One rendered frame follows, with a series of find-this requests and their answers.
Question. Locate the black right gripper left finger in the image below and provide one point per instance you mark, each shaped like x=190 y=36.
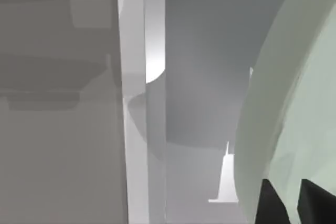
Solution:
x=269 y=205

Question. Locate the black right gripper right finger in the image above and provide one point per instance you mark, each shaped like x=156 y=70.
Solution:
x=316 y=207

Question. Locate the pale green cup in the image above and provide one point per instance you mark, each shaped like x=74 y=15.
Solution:
x=294 y=119

